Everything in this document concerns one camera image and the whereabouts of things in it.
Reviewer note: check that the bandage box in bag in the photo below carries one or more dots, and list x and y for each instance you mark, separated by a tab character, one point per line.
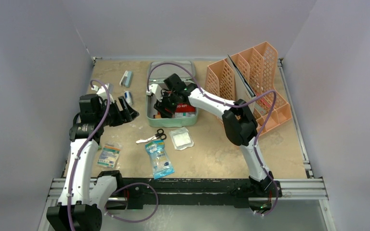
109	155

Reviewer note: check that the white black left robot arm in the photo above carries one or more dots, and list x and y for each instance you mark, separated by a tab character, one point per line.
80	208

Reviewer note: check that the white gauze packets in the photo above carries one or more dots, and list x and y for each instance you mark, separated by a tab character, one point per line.
181	138

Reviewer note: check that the small white blue tube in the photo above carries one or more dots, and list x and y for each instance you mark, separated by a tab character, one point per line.
128	97

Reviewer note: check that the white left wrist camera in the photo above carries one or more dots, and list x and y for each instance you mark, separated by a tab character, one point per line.
104	92

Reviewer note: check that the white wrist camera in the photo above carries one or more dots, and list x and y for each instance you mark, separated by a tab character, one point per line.
156	90
104	92

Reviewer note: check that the white bottle green label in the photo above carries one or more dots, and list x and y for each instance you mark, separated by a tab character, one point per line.
185	114

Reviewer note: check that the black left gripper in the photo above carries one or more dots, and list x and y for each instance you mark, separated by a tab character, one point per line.
129	114

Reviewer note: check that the grey folder in organizer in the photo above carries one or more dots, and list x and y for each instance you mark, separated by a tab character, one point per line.
243	90

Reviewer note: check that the mint green open case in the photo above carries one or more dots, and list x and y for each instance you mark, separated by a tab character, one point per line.
158	71

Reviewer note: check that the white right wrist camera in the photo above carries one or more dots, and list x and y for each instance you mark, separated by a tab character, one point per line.
156	90

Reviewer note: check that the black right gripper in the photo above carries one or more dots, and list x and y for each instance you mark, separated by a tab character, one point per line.
165	105

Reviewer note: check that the red first aid pouch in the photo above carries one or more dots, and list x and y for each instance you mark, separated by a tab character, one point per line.
185	108

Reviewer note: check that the peach plastic file organizer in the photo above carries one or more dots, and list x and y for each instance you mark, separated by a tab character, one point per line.
258	65

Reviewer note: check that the blue wet wipes packet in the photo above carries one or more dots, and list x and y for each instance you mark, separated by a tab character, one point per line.
160	162

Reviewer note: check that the black handled scissors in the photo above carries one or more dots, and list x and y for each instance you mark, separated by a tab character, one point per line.
160	135

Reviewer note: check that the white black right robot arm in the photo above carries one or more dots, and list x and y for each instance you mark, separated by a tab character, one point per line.
239	123

